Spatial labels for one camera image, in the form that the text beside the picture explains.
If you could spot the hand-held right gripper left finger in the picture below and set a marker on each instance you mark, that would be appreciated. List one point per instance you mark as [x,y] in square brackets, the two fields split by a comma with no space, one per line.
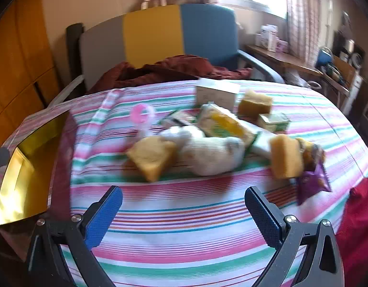
[103,215]

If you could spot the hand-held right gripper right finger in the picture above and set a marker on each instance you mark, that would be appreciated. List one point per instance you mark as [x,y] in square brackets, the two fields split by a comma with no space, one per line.
[263,218]

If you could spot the purple snack packet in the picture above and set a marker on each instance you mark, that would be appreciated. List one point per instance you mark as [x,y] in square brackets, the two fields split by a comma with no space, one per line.
[312,184]

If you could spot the yellow sponge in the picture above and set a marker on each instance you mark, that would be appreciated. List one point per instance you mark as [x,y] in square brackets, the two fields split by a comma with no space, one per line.
[255,103]
[287,158]
[152,158]

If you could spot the white sponge block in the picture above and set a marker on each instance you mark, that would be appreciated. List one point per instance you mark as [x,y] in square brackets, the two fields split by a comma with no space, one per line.
[261,146]

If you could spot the orange snack packet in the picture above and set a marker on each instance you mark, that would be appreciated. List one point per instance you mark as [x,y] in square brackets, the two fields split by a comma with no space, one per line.
[311,154]

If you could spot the gold cardboard box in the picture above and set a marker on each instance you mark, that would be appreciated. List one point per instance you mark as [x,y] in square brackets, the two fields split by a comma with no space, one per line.
[25,167]

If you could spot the small green carton box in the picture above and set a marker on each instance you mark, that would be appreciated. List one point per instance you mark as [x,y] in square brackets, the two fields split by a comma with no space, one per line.
[273,122]

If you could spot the yellow green packet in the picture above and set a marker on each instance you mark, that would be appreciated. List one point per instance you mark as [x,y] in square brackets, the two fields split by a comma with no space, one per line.
[225,124]

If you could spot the green scouring pad pack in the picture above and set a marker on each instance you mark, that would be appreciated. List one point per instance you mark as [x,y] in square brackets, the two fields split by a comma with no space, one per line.
[176,119]

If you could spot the white printed carton box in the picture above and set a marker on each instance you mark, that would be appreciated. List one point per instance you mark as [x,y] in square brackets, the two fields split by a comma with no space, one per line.
[217,95]

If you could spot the striped bed sheet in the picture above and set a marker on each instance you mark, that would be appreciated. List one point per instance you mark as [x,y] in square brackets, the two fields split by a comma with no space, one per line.
[184,230]

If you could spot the red cloth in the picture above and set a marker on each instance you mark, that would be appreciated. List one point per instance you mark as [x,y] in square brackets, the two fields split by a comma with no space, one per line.
[358,230]

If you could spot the wooden desk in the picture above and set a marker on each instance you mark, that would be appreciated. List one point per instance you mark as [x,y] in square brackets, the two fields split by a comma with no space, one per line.
[279,58]

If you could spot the maroon cloth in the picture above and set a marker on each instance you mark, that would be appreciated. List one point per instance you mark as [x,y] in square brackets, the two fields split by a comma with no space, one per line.
[172,68]

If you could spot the orange wooden wardrobe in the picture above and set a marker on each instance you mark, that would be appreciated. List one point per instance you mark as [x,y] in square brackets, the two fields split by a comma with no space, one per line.
[19,65]

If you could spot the blue round container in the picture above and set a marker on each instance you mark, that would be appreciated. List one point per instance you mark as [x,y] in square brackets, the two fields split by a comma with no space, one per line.
[323,56]

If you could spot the small pink box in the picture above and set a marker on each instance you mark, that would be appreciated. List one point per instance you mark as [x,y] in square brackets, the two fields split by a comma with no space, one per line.
[282,47]

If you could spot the black upright panel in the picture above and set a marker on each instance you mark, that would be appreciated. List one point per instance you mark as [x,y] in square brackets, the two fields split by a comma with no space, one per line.
[75,44]

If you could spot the cluttered side rack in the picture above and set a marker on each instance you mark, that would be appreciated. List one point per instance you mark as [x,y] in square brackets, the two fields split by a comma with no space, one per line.
[346,62]

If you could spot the small white box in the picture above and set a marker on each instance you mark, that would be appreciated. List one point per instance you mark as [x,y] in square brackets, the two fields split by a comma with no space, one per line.
[258,39]

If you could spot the white box with blue print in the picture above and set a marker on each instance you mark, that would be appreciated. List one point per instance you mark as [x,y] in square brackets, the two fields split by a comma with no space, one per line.
[269,37]

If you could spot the grey yellow blue chair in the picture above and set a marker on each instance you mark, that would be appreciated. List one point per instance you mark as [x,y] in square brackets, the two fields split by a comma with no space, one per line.
[154,36]

